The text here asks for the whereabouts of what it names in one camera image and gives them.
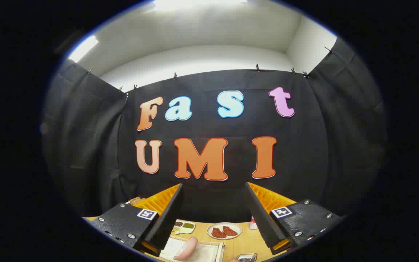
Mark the white wire dish rack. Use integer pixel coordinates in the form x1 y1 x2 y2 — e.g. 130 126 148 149
159 235 226 262

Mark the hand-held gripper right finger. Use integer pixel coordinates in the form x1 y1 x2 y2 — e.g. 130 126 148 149
245 182 341 255

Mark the pink plate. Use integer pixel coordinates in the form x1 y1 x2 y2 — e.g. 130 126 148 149
173 237 198 261

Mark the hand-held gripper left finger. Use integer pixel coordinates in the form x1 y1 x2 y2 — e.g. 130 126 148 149
90 183 185 257

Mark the ceiling light panel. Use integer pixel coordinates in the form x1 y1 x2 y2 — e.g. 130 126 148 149
68 35 99 63
153 0 248 11

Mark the white divided bean dish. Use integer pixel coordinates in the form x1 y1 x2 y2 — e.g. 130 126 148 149
171 220 196 234

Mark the row of black cloth clips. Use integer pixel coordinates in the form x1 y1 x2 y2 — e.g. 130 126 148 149
88 47 334 92

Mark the beige round plate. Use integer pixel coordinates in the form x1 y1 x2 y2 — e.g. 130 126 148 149
207 222 243 240

